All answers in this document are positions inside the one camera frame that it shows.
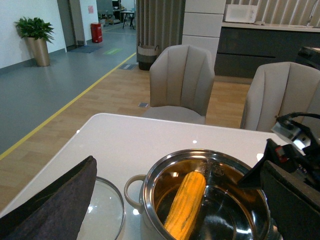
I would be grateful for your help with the green potted plant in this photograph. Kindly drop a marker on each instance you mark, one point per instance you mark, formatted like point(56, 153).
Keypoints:
point(35, 28)

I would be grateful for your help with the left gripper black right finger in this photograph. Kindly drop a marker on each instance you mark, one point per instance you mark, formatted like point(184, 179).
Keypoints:
point(294, 205)

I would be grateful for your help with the beige chair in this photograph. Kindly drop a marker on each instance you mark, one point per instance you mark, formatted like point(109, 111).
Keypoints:
point(278, 89)
point(181, 83)

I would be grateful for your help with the glass pot lid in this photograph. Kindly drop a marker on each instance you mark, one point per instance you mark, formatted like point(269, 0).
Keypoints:
point(105, 214)

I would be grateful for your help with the white cabinet column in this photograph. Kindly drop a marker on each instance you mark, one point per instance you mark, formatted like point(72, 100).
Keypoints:
point(202, 24)

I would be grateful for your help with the grey curtain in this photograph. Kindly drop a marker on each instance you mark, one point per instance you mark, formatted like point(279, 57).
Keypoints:
point(159, 22)

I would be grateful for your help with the blue door mat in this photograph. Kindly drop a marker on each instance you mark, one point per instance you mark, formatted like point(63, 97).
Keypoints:
point(87, 49)

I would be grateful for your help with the white microwave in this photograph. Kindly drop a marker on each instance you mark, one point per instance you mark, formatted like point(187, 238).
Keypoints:
point(237, 13)

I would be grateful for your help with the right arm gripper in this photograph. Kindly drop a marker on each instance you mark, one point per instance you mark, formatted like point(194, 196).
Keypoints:
point(299, 157)

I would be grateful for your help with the dark kitchen counter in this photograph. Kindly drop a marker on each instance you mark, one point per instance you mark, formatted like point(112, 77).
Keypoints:
point(243, 48)

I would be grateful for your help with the steel cream pot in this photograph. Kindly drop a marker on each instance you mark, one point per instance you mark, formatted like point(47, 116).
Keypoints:
point(227, 212)

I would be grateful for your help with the gold plant pot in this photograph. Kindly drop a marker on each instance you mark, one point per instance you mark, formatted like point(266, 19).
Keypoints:
point(39, 50)

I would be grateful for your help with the red bin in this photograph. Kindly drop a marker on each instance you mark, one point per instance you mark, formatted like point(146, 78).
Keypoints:
point(96, 32)

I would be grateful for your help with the distant black table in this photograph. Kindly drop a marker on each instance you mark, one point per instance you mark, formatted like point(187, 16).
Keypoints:
point(128, 16)

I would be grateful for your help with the yellow corn cob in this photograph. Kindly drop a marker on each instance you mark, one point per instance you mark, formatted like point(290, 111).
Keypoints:
point(184, 209)

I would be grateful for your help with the woven laundry basket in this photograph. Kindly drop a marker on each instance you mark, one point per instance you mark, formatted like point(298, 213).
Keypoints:
point(147, 55)

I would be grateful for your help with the beige chair right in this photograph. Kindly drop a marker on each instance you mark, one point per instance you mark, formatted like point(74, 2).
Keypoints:
point(278, 89)

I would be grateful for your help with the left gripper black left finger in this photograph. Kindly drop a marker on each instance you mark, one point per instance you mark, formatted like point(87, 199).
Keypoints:
point(57, 211)

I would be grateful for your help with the beige chair left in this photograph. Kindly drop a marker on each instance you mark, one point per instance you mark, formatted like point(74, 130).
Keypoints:
point(181, 83)

